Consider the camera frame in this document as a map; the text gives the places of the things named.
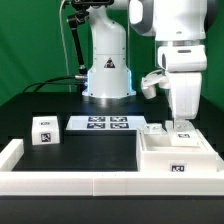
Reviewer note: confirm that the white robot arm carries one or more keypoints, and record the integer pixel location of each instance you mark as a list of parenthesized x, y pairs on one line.
[(179, 28)]

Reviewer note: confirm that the white cabinet body box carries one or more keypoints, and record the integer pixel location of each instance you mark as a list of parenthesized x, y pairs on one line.
[(155, 153)]

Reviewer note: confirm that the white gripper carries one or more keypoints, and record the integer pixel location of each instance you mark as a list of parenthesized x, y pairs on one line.
[(183, 66)]

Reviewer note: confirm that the white U-shaped fence wall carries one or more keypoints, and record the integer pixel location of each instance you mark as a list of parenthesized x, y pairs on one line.
[(99, 183)]

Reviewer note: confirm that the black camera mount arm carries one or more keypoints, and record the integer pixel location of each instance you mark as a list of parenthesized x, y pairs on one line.
[(80, 17)]

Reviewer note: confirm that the white cabinet door panel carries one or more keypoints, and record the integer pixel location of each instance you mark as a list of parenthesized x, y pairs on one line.
[(153, 128), (184, 138)]

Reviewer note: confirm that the small white cabinet top block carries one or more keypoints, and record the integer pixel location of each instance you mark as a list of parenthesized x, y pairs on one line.
[(45, 130)]

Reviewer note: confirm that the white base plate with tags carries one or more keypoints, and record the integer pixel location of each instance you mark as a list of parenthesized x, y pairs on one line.
[(105, 123)]

